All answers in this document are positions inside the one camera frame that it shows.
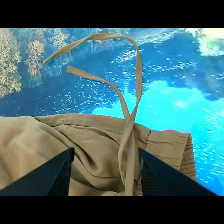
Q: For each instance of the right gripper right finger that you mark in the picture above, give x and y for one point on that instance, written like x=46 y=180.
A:
x=163 y=180

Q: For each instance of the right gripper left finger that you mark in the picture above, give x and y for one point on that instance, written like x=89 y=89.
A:
x=50 y=178

